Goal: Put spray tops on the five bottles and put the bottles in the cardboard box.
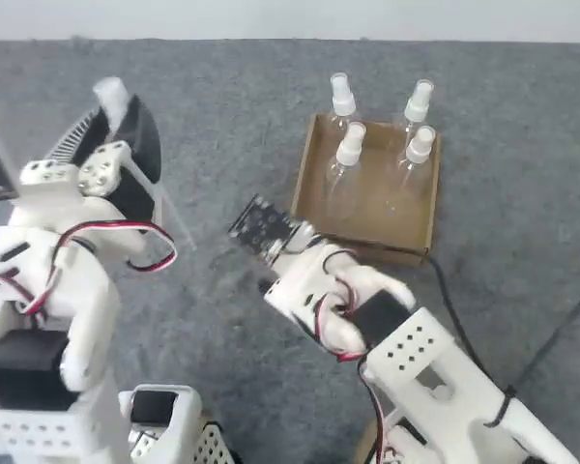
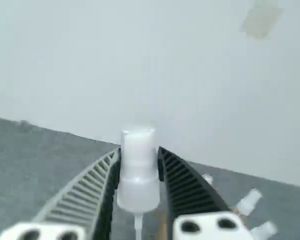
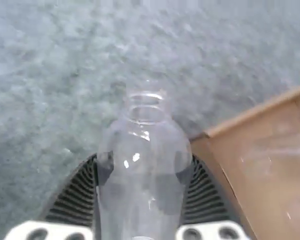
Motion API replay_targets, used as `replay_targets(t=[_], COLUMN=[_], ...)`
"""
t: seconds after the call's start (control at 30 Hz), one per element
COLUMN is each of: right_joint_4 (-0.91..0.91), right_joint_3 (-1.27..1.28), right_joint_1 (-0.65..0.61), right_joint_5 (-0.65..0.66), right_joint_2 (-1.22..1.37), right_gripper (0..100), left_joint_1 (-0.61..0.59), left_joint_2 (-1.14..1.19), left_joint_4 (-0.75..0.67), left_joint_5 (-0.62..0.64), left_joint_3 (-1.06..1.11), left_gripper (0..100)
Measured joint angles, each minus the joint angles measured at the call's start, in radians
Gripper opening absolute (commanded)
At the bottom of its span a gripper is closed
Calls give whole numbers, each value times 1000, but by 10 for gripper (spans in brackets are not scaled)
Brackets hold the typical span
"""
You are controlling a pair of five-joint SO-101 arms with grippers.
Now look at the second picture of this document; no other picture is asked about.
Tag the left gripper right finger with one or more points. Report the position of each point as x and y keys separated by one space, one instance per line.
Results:
x=190 y=190

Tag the white spray top with tube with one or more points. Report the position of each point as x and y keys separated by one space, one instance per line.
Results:
x=137 y=170

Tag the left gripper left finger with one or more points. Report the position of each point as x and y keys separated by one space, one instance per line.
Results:
x=85 y=192

